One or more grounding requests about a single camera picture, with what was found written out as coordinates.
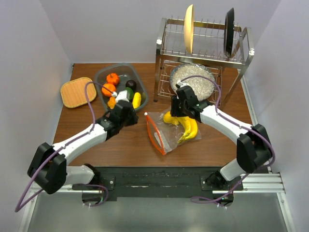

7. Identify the dark purple fake plum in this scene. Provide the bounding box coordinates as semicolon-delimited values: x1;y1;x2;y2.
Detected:
126;79;137;91

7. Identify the green fake lime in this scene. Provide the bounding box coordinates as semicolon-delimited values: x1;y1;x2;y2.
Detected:
125;87;134;101

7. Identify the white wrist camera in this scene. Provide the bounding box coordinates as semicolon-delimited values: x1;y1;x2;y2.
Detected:
112;90;130;103
176;80;189;89

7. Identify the aluminium rail frame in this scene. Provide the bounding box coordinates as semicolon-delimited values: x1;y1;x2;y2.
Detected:
18;70;296;232

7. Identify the clear plastic container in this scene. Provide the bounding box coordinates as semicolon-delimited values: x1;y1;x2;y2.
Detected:
94;63;149;112

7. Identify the orange fake food piece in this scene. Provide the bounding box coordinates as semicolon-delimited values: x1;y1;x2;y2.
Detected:
107;96;116;109

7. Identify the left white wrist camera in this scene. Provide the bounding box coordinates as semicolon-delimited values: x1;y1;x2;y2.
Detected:
112;90;130;103

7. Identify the clear zip top bag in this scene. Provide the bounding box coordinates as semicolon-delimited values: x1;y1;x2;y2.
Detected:
144;108;201;155

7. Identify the beige wooden plate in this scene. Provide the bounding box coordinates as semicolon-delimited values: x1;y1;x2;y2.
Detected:
184;4;194;54

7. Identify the small orange fake pumpkin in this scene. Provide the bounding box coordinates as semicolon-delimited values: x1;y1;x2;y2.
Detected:
106;73;120;86

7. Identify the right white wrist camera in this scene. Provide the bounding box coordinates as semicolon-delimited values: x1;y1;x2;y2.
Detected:
176;80;189;89

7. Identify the yellow fake corn cob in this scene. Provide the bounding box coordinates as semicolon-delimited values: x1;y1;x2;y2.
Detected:
132;92;141;109

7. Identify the yellow fake banana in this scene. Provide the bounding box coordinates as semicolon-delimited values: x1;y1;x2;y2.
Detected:
177;116;198;144

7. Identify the orange fake fruit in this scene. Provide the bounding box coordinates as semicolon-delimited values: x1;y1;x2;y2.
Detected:
101;83;116;97

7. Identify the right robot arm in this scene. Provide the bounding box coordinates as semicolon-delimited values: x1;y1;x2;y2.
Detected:
170;86;274;190

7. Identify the woven bamboo coaster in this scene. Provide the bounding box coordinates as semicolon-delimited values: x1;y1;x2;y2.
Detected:
60;77;92;108

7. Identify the purple cable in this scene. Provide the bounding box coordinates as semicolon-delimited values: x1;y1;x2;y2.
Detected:
180;75;276;205
14;82;116;213

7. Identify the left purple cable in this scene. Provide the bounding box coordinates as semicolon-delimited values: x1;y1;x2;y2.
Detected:
14;82;116;213

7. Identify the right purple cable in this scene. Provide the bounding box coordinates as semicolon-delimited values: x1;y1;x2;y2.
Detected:
180;75;276;205

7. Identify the steel dish rack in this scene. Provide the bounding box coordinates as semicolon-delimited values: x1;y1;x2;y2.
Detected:
153;18;255;108

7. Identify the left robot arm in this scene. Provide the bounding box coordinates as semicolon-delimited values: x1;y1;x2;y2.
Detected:
28;100;138;194

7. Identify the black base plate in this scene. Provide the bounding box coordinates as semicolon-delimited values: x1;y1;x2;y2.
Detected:
72;166;244;203

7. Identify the yellow fake squash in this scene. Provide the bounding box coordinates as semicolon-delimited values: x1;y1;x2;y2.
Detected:
163;111;180;126

